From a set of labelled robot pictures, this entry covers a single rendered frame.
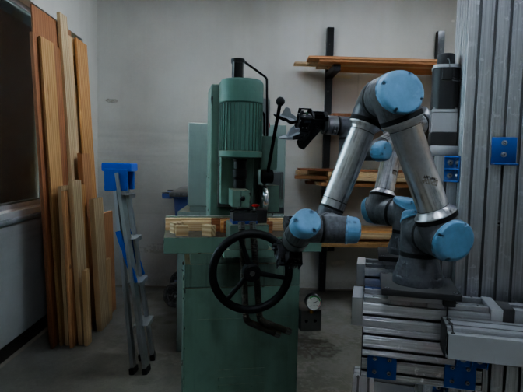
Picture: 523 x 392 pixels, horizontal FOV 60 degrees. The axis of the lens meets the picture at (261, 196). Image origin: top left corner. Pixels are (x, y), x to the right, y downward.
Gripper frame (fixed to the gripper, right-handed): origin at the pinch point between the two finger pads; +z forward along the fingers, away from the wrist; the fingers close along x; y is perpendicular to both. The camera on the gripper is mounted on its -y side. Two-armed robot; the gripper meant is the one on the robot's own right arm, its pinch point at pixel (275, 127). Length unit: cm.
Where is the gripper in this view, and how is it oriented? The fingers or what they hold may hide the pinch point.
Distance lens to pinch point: 179.9
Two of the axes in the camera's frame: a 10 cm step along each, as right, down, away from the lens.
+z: -9.9, -0.2, -1.7
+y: 1.3, -7.0, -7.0
